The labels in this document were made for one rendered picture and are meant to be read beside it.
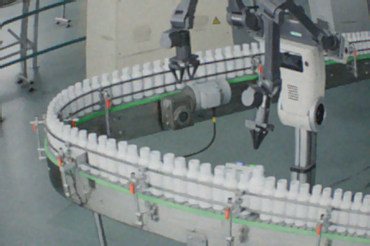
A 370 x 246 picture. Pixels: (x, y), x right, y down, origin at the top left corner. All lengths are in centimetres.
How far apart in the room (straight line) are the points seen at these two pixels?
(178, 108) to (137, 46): 262
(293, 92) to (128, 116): 119
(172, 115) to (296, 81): 111
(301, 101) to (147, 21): 364
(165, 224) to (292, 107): 72
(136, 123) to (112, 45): 252
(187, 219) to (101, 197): 47
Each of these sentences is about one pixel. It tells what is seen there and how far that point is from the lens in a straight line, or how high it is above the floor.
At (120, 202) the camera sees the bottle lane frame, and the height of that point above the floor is 93.
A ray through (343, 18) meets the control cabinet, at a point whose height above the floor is 55.
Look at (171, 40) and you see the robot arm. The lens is 349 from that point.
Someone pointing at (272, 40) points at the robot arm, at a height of 161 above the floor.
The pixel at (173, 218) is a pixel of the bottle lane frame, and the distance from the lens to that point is 359.
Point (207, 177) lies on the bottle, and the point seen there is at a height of 113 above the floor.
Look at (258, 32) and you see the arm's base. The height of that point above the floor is 151.
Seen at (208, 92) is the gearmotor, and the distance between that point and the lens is 476.
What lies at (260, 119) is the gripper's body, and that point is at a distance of 352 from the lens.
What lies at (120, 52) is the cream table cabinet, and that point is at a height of 64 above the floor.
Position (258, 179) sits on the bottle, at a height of 116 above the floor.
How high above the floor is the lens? 241
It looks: 19 degrees down
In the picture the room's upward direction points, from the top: 4 degrees counter-clockwise
